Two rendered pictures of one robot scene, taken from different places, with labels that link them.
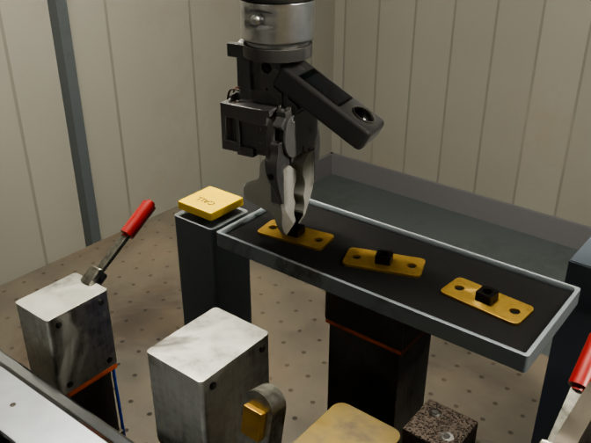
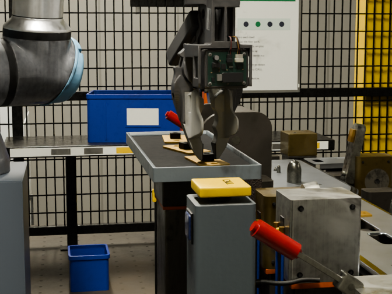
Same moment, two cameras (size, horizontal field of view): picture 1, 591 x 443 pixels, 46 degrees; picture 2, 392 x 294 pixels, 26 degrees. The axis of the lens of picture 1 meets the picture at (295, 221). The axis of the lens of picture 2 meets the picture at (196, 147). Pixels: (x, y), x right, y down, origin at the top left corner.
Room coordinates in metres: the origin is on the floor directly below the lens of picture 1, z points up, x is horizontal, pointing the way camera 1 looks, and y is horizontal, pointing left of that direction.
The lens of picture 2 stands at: (1.54, 0.73, 1.34)
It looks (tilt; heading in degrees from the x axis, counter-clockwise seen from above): 8 degrees down; 222
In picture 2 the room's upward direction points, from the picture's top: straight up
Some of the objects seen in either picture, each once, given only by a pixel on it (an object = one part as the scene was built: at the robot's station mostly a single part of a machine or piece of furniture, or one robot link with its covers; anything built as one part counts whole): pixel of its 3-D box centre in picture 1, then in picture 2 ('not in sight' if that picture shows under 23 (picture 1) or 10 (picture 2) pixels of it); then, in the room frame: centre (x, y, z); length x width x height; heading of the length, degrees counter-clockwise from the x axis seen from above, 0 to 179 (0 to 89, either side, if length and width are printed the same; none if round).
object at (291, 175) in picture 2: not in sight; (294, 174); (0.02, -0.34, 1.02); 0.03 x 0.03 x 0.07
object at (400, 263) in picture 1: (383, 258); (186, 146); (0.64, -0.09, 1.17); 0.08 x 0.04 x 0.01; 71
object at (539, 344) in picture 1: (384, 265); (184, 152); (0.64, -0.10, 1.16); 0.37 x 0.14 x 0.02; 52
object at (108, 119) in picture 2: not in sight; (144, 115); (-0.11, -0.94, 1.09); 0.30 x 0.17 x 0.13; 132
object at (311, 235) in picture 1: (295, 230); (206, 157); (0.70, 0.00, 1.17); 0.08 x 0.04 x 0.01; 60
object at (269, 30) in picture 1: (275, 22); not in sight; (0.71, 0.02, 1.40); 0.08 x 0.08 x 0.05
